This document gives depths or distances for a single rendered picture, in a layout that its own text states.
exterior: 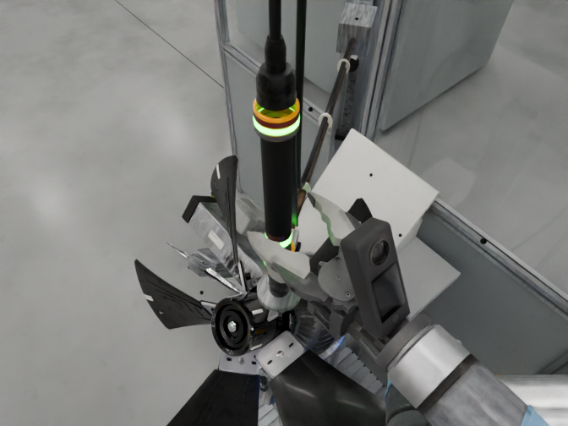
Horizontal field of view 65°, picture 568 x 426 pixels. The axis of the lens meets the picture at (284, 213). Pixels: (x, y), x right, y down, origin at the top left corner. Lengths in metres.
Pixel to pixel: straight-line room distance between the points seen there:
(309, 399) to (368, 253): 0.56
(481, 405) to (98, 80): 3.59
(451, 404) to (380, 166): 0.69
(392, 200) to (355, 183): 0.10
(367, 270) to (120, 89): 3.35
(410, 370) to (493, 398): 0.07
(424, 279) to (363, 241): 1.08
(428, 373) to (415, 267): 1.05
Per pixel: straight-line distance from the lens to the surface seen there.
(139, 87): 3.64
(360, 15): 1.07
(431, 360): 0.45
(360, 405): 0.93
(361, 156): 1.08
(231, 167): 0.94
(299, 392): 0.93
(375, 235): 0.41
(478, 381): 0.46
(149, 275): 1.14
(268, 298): 0.70
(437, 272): 1.50
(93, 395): 2.33
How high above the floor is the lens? 2.09
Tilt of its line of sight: 52 degrees down
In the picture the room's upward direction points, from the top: straight up
